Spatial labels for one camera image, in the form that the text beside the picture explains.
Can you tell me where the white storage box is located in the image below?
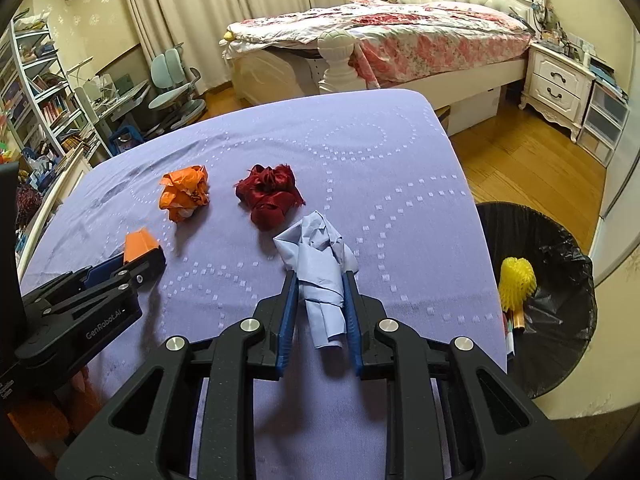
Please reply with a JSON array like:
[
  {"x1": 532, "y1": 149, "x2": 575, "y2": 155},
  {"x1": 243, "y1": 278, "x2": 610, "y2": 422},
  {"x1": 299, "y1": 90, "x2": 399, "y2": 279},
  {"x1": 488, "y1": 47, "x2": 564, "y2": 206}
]
[{"x1": 440, "y1": 87, "x2": 501, "y2": 136}]

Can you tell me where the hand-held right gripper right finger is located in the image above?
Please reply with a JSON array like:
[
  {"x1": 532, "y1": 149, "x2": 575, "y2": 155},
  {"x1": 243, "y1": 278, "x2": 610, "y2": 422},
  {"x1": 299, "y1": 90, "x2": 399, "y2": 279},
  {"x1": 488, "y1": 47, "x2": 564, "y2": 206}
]
[{"x1": 342, "y1": 270, "x2": 586, "y2": 480}]

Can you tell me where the person's left forearm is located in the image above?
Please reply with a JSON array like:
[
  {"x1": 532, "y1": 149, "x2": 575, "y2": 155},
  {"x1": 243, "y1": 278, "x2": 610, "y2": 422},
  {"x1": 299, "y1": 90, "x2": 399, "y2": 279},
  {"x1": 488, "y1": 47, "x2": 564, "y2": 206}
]
[{"x1": 7, "y1": 365, "x2": 103, "y2": 458}]

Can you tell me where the orange crumpled paper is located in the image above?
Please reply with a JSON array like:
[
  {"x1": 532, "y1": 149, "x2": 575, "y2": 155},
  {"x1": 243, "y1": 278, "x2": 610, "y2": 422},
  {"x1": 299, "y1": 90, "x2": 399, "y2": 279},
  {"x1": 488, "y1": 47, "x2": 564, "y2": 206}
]
[{"x1": 159, "y1": 164, "x2": 211, "y2": 223}]

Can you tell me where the group of small bottles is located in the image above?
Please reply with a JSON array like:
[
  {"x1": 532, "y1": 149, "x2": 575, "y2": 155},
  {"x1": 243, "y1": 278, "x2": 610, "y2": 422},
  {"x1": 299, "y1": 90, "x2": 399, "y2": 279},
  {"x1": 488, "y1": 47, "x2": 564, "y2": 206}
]
[{"x1": 532, "y1": 0, "x2": 573, "y2": 46}]

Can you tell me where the white wardrobe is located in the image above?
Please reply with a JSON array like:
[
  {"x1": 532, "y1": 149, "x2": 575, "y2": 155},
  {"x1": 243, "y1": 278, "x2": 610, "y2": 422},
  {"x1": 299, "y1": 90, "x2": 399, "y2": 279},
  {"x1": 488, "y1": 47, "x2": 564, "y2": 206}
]
[{"x1": 590, "y1": 25, "x2": 640, "y2": 281}]

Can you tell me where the orange paper piece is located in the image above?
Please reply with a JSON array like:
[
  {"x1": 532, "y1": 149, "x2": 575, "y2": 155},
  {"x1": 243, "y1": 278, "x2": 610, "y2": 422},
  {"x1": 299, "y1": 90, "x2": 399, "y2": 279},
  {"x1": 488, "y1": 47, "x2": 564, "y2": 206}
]
[{"x1": 123, "y1": 228, "x2": 162, "y2": 265}]

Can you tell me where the grey study desk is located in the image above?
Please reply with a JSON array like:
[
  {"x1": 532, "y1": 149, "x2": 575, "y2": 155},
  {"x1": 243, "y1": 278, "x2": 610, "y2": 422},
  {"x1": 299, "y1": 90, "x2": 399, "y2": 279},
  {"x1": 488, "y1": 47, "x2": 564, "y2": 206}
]
[{"x1": 75, "y1": 72, "x2": 151, "y2": 156}]

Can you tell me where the clear plastic drawer unit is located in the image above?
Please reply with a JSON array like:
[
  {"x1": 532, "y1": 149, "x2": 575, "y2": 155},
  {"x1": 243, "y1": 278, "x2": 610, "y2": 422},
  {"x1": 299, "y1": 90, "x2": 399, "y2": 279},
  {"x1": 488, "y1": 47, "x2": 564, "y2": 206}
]
[{"x1": 580, "y1": 80, "x2": 631, "y2": 168}]

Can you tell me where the white wrapper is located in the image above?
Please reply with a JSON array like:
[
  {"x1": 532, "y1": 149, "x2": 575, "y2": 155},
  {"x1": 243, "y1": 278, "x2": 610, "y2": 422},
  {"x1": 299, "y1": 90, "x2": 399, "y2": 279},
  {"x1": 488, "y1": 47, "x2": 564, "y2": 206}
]
[{"x1": 502, "y1": 315, "x2": 517, "y2": 360}]

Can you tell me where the pink floral quilt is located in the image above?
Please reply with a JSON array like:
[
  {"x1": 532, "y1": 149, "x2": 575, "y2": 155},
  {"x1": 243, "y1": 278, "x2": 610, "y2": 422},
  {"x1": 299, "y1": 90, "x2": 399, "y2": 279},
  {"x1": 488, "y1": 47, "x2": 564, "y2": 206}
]
[{"x1": 225, "y1": 0, "x2": 531, "y2": 88}]

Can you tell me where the white bookshelf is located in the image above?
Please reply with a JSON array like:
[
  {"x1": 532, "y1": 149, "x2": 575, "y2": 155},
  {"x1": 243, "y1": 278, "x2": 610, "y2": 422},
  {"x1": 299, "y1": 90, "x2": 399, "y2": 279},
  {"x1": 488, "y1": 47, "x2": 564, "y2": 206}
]
[{"x1": 0, "y1": 20, "x2": 113, "y2": 171}]

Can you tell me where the light green desk chair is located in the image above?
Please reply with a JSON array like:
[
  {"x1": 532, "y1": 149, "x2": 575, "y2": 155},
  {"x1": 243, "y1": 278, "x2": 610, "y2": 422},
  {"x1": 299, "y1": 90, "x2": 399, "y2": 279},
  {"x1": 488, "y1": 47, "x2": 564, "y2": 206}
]
[{"x1": 147, "y1": 47, "x2": 208, "y2": 121}]

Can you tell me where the white nightstand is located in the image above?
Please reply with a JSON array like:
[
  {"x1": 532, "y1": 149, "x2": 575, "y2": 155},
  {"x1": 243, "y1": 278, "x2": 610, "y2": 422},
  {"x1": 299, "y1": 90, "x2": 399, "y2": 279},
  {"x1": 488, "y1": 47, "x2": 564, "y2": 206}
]
[{"x1": 520, "y1": 42, "x2": 596, "y2": 141}]

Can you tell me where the brown fluffy toy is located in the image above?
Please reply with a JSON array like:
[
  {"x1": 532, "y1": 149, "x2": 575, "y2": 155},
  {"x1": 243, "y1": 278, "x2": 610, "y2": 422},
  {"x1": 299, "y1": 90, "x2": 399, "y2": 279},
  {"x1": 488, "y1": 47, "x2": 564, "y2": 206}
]
[{"x1": 15, "y1": 182, "x2": 45, "y2": 218}]

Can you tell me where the blue basket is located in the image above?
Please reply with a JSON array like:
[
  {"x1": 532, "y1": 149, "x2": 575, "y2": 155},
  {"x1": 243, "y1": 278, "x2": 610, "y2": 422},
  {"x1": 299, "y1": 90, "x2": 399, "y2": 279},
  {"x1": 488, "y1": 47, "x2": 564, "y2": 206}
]
[{"x1": 109, "y1": 127, "x2": 143, "y2": 153}]

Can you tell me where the light blue paper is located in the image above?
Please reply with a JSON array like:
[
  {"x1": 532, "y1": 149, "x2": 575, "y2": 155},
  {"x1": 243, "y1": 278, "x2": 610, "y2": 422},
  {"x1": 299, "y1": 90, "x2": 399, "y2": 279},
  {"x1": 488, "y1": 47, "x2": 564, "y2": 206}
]
[{"x1": 273, "y1": 211, "x2": 360, "y2": 351}]

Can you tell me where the dark red ribbon bundle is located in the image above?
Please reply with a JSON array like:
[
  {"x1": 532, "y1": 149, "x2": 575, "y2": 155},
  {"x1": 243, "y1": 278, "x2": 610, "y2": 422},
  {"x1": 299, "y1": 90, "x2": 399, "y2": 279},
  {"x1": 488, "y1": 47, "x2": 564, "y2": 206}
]
[{"x1": 235, "y1": 163, "x2": 307, "y2": 232}]

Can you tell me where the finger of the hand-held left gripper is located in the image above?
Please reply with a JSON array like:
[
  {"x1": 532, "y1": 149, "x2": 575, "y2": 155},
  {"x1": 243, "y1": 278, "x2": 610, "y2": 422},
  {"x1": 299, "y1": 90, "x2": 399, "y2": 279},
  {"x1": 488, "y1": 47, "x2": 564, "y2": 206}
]
[
  {"x1": 22, "y1": 254, "x2": 126, "y2": 311},
  {"x1": 47, "y1": 246, "x2": 167, "y2": 323}
]

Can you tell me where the purple tablecloth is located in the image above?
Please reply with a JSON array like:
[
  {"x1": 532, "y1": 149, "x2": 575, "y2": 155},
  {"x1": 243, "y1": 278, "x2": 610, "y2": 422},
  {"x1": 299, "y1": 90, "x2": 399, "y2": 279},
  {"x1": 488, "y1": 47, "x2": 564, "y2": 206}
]
[{"x1": 17, "y1": 89, "x2": 511, "y2": 480}]

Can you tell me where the black-bagged waste bin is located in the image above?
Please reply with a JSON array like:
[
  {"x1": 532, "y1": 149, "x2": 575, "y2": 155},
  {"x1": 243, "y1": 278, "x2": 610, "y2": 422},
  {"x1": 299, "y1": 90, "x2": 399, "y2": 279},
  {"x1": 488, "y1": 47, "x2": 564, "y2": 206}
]
[{"x1": 475, "y1": 201, "x2": 598, "y2": 401}]

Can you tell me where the beige curtain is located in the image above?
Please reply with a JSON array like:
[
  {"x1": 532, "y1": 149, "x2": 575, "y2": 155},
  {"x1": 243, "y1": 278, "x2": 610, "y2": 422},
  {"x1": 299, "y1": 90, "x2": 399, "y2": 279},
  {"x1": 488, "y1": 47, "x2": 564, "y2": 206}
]
[{"x1": 117, "y1": 0, "x2": 261, "y2": 96}]

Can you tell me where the yellow foam fruit net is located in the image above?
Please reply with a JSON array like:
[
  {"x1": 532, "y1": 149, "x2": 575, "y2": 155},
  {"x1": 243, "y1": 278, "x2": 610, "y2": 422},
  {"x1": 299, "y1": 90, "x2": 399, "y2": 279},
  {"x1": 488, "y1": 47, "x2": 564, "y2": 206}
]
[{"x1": 498, "y1": 256, "x2": 538, "y2": 311}]

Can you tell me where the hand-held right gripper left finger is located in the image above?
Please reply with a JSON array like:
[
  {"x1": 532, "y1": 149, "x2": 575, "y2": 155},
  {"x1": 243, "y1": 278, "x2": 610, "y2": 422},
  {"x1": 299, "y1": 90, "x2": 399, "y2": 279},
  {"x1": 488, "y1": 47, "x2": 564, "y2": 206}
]
[{"x1": 55, "y1": 271, "x2": 301, "y2": 480}]

